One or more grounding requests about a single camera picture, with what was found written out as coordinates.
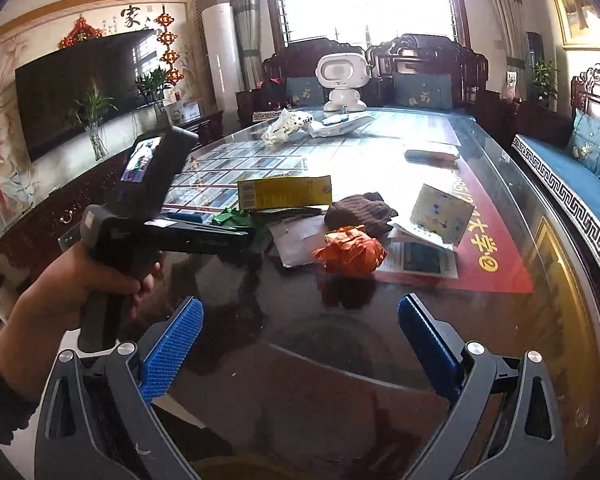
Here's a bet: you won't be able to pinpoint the white patterned card box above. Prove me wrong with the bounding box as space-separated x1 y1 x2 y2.
409 183 476 247

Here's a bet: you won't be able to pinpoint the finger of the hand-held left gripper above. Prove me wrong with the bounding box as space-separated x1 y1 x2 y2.
155 220 261 258

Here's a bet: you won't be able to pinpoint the black blocks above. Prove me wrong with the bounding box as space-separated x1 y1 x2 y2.
325 191 398 238

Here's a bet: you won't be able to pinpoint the black flat television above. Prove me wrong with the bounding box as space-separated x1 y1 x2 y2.
14 30 163 163

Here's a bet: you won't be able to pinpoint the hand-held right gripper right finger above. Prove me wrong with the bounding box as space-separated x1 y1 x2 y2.
397 294 567 480

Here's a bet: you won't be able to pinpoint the small white box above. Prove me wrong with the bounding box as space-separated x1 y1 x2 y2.
167 100 201 123

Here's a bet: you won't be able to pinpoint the white robot toy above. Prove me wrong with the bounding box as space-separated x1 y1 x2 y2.
315 52 373 112

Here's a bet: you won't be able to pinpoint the teal embroidered cushion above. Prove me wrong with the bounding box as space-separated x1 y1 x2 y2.
392 71 453 110
565 109 600 183
285 76 326 107

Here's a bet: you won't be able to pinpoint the patterned curtain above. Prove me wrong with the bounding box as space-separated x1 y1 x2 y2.
225 0 266 91
475 0 526 68

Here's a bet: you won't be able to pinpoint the rows of photo prints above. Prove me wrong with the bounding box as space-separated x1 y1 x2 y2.
162 137 311 211

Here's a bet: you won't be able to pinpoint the person's left forearm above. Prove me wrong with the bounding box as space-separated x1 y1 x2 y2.
0 344 42 448

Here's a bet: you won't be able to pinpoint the red knot wall ornament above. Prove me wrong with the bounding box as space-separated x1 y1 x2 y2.
57 16 103 50

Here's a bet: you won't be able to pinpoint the carved wooden bench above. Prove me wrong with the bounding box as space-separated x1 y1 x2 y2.
510 62 600 311

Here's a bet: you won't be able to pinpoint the person's left hand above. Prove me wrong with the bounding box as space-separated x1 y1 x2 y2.
0 245 156 403

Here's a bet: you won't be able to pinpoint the flat white package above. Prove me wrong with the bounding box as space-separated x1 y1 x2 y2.
307 112 376 138

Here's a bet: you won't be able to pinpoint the red banner under glass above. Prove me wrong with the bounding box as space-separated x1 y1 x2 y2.
380 160 536 295

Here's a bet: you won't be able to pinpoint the blue bench seat cushion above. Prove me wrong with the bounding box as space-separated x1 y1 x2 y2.
512 132 600 306

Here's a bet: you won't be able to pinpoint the calligraphy wall art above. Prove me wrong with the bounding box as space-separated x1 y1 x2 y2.
100 2 153 31

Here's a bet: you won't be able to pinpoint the dark wooden television cabinet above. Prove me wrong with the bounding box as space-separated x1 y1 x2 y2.
0 110 226 281

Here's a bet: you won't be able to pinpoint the white tissue pack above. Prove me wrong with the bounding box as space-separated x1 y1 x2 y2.
404 141 461 162

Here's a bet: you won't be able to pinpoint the bamboo plant in glass vase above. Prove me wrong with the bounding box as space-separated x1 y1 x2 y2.
70 85 118 161

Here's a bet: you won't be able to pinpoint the white paper sheet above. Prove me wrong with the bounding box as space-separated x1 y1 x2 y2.
270 220 331 268

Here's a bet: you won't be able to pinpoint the leafy plant in vase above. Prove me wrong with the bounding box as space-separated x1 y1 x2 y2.
135 67 173 126

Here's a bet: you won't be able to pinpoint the white plastic bag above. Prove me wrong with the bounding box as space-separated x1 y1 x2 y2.
261 108 315 146

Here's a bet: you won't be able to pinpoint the orange crumpled wrapper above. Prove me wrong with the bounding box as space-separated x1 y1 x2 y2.
312 225 388 278

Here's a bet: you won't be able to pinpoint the glass topped wooden table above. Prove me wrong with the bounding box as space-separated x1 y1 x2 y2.
60 107 600 480

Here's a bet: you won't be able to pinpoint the yellow cardboard box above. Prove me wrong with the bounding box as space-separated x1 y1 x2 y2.
236 176 333 211

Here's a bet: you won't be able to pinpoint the carved dark wooden sofa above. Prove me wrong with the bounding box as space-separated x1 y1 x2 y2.
262 34 486 111

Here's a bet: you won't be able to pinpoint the printed leaflet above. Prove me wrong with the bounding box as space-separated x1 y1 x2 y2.
380 225 458 278

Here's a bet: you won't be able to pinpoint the green block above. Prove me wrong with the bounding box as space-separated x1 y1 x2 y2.
211 208 271 231

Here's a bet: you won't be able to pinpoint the small green potted plant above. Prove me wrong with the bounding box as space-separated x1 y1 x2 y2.
530 57 558 106

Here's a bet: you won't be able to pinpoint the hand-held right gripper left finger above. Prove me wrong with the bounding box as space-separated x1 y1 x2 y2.
34 296 204 480

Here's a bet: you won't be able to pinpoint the long red knot hanging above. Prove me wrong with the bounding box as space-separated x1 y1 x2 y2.
155 6 185 86

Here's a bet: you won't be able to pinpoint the white standing air conditioner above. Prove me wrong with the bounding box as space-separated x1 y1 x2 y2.
201 2 241 111

